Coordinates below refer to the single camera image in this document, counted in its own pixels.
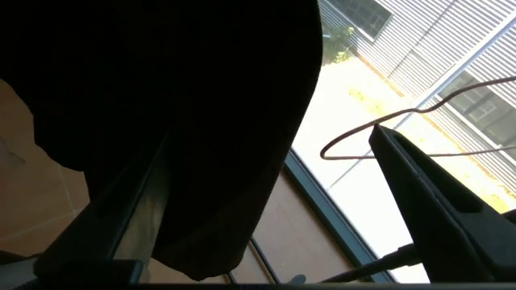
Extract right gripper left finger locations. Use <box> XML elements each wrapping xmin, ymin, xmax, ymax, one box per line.
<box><xmin>34</xmin><ymin>132</ymin><xmax>171</xmax><ymax>283</ymax></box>

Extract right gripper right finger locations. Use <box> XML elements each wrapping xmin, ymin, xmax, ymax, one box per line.
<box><xmin>368</xmin><ymin>123</ymin><xmax>516</xmax><ymax>283</ymax></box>

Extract black shorts with pale cords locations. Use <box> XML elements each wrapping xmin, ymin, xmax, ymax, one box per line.
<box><xmin>0</xmin><ymin>0</ymin><xmax>323</xmax><ymax>282</ymax></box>

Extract window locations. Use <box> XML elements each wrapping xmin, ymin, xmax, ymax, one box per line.
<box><xmin>284</xmin><ymin>0</ymin><xmax>516</xmax><ymax>283</ymax></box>

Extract pink clothes hanger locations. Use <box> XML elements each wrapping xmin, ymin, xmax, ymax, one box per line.
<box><xmin>320</xmin><ymin>76</ymin><xmax>516</xmax><ymax>161</ymax></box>

